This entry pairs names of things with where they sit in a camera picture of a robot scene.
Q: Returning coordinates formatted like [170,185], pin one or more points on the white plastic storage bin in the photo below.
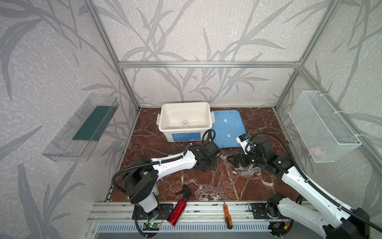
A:
[170,121]

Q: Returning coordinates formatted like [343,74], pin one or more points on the orange handled screwdriver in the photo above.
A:
[228,219]

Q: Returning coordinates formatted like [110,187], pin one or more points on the white wire mesh basket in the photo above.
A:
[319,124]

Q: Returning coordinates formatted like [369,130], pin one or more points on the blue plastic bin lid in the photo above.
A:
[228,126]

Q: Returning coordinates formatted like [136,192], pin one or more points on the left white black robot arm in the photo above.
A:
[138,180]

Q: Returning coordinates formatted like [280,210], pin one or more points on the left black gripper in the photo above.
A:
[213,148]

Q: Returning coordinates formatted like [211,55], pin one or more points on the red spray bottle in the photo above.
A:
[180,206]

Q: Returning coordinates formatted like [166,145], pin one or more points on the clear test tube rack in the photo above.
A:
[249,173]

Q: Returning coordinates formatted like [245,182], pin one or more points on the green circuit board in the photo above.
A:
[151,226]

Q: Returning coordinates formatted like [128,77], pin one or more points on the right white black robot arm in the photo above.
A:
[315,208]

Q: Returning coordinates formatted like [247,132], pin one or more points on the clear glass beaker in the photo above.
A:
[185,122]

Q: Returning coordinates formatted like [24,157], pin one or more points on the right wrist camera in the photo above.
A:
[244,141]

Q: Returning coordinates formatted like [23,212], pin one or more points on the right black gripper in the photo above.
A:
[244,159]

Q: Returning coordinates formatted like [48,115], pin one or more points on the pink object in basket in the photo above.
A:
[317,152]

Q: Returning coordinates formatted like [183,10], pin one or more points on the clear acrylic wall shelf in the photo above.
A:
[78,138]

